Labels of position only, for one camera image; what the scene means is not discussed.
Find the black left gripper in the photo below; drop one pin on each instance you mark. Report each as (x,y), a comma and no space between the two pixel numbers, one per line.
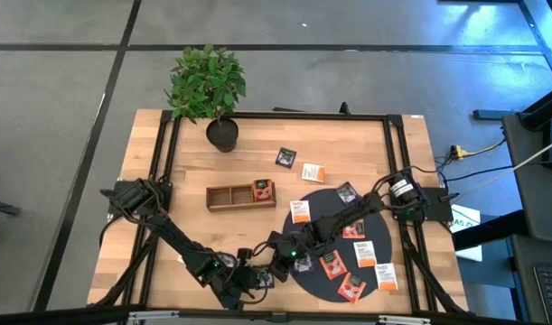
(237,286)

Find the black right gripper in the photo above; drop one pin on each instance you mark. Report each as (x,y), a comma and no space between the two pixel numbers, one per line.
(287,248)

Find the orange-red tea packet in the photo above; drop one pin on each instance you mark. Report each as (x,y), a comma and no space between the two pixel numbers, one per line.
(351,288)
(358,231)
(333,265)
(263,190)

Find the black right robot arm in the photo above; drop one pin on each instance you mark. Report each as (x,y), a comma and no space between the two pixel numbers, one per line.
(348,214)

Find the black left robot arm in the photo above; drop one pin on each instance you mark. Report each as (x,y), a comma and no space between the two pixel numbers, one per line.
(176,239)

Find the wooden three-compartment tray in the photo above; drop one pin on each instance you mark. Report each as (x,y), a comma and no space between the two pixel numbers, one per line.
(230,197)

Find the round dark woven placemat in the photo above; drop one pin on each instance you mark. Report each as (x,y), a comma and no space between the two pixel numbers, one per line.
(379,244)

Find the green plant in black pot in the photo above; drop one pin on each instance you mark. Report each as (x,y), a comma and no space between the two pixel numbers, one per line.
(208,81)

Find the black crossbar silver brackets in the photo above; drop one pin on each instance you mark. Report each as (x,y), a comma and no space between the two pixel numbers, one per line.
(54,316)

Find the black desk beam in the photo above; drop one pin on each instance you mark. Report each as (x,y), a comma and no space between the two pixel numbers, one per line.
(488,231)

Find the dark grey desk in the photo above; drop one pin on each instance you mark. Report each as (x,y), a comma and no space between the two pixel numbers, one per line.
(528,203)

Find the dark foot bar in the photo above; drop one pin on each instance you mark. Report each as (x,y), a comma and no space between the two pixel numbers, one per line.
(492,114)

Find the black furniture leg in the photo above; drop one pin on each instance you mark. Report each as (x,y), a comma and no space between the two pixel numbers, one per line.
(0,207)

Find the black keyboard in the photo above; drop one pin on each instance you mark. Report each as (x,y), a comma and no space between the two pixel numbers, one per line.
(551,293)

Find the black pole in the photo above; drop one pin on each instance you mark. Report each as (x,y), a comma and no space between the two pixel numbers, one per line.
(544,108)

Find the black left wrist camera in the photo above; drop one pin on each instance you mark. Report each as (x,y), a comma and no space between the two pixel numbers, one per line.
(244,253)

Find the black aluminium table frame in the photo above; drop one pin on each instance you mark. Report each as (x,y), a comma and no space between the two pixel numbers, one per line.
(302,116)

